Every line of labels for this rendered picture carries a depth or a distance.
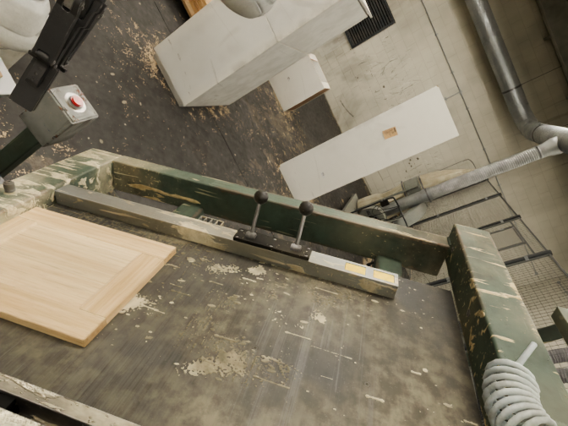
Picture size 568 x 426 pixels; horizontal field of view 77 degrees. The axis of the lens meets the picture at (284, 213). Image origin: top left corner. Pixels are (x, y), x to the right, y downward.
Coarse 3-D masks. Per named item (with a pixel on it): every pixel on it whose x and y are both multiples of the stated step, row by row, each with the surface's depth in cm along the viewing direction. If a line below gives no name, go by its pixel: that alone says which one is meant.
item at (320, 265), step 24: (72, 192) 100; (96, 192) 102; (120, 216) 98; (144, 216) 96; (168, 216) 97; (192, 240) 95; (216, 240) 93; (288, 264) 90; (312, 264) 88; (336, 264) 89; (360, 288) 88; (384, 288) 86
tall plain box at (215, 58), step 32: (288, 0) 267; (320, 0) 260; (352, 0) 270; (192, 32) 300; (224, 32) 291; (256, 32) 282; (288, 32) 274; (320, 32) 307; (160, 64) 321; (192, 64) 308; (224, 64) 298; (256, 64) 307; (288, 64) 357; (192, 96) 317; (224, 96) 357
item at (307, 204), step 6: (300, 204) 90; (306, 204) 89; (300, 210) 90; (306, 210) 89; (312, 210) 90; (300, 222) 91; (300, 228) 90; (300, 234) 90; (294, 246) 90; (300, 246) 90
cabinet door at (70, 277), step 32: (32, 224) 88; (64, 224) 90; (96, 224) 92; (0, 256) 77; (32, 256) 79; (64, 256) 80; (96, 256) 82; (128, 256) 84; (160, 256) 85; (0, 288) 69; (32, 288) 71; (64, 288) 72; (96, 288) 73; (128, 288) 74; (32, 320) 64; (64, 320) 65; (96, 320) 66
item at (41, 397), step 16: (0, 384) 48; (16, 384) 49; (0, 400) 47; (16, 400) 48; (32, 400) 47; (48, 400) 47; (64, 400) 48; (0, 416) 45; (16, 416) 45; (32, 416) 49; (48, 416) 47; (64, 416) 46; (80, 416) 46; (96, 416) 46; (112, 416) 47
